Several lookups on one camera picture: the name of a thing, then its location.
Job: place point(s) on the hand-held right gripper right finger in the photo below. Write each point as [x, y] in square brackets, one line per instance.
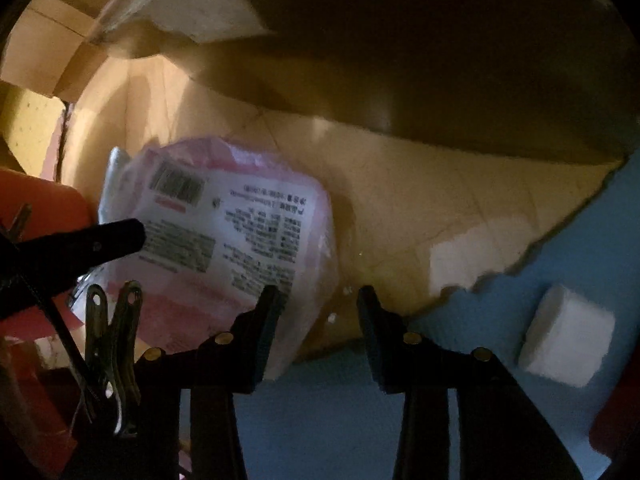
[375, 345]

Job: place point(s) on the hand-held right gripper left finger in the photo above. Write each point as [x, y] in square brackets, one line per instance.
[267, 330]

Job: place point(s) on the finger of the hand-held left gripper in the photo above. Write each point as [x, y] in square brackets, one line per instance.
[100, 245]

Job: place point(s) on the pink plastic wipes packet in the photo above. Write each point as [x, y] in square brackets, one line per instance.
[225, 220]

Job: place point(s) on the red object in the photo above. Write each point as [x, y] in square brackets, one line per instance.
[45, 200]

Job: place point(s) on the metal spring clip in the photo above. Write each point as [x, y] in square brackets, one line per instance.
[117, 340]

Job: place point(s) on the blue foam floor mat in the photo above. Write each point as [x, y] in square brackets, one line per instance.
[575, 260]

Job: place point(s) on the cardboard box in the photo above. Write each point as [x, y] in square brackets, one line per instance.
[400, 35]

